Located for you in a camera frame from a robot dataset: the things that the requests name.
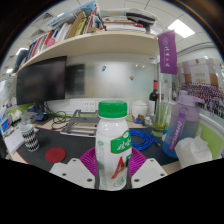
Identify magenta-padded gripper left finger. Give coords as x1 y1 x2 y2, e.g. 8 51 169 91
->
49 147 98 190

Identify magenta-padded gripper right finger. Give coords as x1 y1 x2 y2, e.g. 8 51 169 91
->
127 147 168 190

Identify white drink bottle green cap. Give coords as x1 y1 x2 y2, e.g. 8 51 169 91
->
95 100 133 192

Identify purple translucent water bottle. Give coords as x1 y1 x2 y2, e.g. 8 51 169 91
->
162 90 205 159

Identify flat round red coaster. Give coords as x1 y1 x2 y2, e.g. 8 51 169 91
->
44 147 67 164

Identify black desk mat red edge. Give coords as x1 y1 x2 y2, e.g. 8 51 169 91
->
16 128 179 173

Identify grey metal laptop stand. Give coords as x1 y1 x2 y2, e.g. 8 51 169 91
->
59 109 100 138

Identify white crumpled tissue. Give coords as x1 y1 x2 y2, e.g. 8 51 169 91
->
174 135 213 169

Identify green glass vase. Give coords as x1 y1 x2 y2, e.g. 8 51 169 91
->
152 99 171 138

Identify black white checkered mug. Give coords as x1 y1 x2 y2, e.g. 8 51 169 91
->
19 123 40 153

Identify small blue device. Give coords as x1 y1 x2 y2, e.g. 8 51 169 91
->
34 112 50 123

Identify white paper sheets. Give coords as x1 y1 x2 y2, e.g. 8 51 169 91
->
3 128 26 154

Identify dark wine bottle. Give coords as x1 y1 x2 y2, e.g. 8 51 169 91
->
148 79 160 103

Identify blue tissue box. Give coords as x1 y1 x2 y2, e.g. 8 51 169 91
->
0 106 12 135

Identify black computer monitor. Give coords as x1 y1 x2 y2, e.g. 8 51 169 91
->
15 55 68 106

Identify group photo poster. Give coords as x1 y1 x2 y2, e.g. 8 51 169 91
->
181 59 224 119

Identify purple pennant flag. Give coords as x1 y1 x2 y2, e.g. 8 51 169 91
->
157 30 178 76

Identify beige shelf with books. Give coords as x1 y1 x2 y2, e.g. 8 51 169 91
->
13 1 159 73

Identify coiled blue cable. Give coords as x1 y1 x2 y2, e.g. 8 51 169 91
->
129 129 162 152

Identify black tangled cables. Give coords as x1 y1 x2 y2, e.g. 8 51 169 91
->
43 103 73 131

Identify white wall power outlet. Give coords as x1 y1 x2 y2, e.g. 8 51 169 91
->
81 101 98 113

